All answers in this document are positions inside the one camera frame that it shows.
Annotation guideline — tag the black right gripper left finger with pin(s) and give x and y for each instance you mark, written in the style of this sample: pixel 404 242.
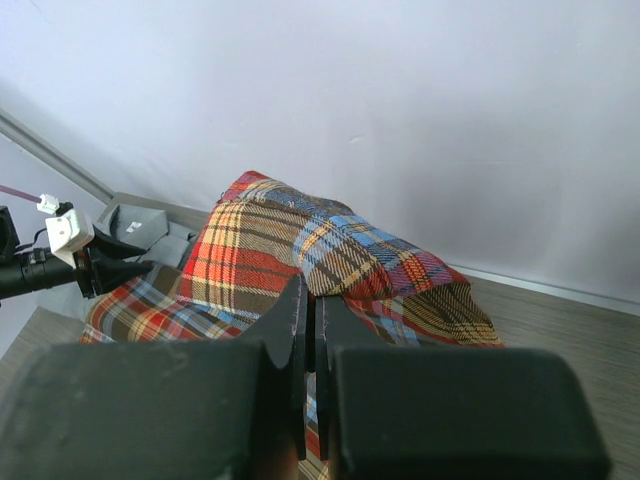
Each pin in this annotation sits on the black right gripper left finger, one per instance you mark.
pixel 209 409

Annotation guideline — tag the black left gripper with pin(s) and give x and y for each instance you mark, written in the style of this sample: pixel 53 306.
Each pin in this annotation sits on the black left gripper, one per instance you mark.
pixel 29 269

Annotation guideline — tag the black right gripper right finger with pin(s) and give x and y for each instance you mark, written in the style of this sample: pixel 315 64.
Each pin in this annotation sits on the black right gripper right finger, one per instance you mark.
pixel 447 412

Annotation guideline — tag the red brown plaid shirt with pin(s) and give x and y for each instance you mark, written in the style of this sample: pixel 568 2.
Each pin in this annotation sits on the red brown plaid shirt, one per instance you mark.
pixel 262 233

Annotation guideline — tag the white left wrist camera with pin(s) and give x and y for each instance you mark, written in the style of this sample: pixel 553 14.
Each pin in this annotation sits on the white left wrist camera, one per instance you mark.
pixel 69 230

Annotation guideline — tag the grey wall corner strip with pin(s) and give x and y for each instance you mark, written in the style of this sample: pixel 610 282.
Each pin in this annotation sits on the grey wall corner strip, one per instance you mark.
pixel 34 144

